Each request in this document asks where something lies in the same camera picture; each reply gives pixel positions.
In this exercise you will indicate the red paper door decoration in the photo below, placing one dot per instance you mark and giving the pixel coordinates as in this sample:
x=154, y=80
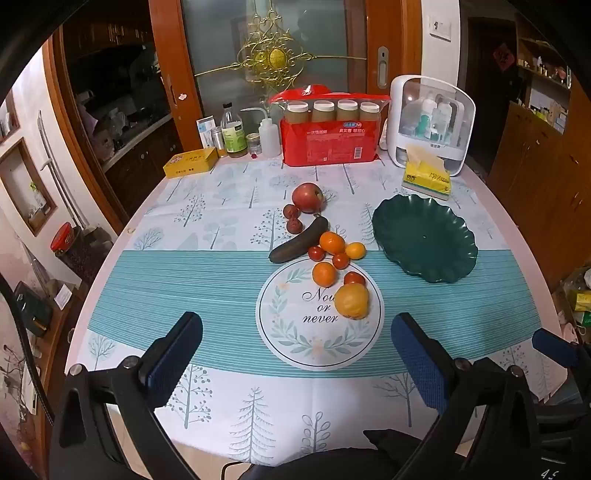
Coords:
x=503, y=57

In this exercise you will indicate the yellow flat box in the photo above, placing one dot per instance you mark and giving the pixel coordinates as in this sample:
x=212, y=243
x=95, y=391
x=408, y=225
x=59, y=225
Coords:
x=189, y=162

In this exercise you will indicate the dark red lychee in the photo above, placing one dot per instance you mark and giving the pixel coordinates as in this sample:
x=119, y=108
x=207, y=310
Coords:
x=294, y=225
x=291, y=211

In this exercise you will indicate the red cherry tomato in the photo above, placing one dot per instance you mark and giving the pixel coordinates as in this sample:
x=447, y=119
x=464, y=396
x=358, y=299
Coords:
x=316, y=253
x=341, y=261
x=354, y=278

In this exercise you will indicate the large yellow orange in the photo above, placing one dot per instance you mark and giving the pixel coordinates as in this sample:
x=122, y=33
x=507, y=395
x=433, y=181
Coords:
x=352, y=301

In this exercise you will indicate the small yellow mandarin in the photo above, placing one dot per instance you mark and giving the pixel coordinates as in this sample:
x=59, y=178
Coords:
x=355, y=250

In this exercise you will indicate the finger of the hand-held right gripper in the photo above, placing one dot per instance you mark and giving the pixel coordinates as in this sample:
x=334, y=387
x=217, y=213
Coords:
x=551, y=344

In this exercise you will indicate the white pump bottle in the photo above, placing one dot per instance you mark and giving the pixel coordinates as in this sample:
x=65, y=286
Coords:
x=442, y=120

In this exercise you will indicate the white light switch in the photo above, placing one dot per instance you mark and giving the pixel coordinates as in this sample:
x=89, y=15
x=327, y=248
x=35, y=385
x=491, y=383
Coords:
x=439, y=27

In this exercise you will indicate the dark green scalloped plate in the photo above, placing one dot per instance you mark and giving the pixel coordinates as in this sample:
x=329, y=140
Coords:
x=425, y=240

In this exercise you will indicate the orange tangerine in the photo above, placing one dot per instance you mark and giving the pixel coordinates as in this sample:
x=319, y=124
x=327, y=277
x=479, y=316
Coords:
x=332, y=242
x=324, y=273

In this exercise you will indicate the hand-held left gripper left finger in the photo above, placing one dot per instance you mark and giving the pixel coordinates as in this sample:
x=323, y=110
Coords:
x=170, y=365

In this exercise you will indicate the kitchen counter cabinet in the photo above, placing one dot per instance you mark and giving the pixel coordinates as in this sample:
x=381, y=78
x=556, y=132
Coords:
x=138, y=161

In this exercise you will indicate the row of small shelf items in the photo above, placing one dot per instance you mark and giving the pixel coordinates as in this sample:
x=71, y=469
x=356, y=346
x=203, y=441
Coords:
x=540, y=64

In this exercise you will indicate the glass bottle green label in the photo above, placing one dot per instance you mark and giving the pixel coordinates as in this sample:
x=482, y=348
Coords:
x=234, y=138

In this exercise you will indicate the red lidded jar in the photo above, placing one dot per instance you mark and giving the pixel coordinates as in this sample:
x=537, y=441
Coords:
x=62, y=237

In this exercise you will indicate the wooden cabinet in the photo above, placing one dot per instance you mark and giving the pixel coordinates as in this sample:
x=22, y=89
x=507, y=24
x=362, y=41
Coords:
x=531, y=161

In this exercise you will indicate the small wood-framed wall niche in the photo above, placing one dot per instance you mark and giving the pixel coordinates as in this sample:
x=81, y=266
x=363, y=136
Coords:
x=9, y=120

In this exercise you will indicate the small metal can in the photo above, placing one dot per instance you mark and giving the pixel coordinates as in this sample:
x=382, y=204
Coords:
x=217, y=141

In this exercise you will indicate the frosted glass door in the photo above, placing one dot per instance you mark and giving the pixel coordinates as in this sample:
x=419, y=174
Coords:
x=323, y=37

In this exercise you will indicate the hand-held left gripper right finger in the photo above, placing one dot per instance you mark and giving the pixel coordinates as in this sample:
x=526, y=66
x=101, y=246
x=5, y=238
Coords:
x=415, y=361

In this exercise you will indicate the large wood-framed wall niche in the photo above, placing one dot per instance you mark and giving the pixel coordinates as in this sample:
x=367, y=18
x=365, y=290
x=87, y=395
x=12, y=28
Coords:
x=27, y=184

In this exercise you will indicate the blue white carton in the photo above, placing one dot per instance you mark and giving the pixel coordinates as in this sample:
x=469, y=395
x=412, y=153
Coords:
x=204, y=129

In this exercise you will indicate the dark box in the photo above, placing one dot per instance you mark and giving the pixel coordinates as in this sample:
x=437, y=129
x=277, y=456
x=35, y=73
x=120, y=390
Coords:
x=34, y=309

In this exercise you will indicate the yellow green packets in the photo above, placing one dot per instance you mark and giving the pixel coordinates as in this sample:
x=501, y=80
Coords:
x=582, y=302

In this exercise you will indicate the small glass jar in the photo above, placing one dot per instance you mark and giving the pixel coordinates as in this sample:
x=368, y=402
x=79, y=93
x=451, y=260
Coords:
x=254, y=144

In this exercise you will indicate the white squeeze bottle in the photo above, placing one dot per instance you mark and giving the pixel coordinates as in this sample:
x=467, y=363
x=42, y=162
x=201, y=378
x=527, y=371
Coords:
x=269, y=138

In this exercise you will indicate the red paper cup package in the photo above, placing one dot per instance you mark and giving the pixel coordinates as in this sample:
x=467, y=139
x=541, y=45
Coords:
x=328, y=143

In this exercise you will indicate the gold door ornament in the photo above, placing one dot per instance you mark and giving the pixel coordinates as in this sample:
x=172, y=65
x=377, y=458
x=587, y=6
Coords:
x=275, y=57

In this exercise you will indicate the white teal bottle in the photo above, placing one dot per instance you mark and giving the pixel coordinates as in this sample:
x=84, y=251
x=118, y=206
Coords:
x=425, y=120

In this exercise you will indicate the cardboard box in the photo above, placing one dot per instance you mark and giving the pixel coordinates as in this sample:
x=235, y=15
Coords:
x=565, y=295

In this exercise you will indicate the yellow tissue pack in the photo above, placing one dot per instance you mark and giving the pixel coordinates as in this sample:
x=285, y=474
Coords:
x=427, y=177

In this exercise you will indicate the white cosmetics storage box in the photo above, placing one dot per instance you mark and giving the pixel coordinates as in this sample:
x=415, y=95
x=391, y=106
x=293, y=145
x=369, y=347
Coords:
x=397, y=134

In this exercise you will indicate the red apple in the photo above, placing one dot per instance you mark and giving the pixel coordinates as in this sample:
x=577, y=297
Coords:
x=308, y=198

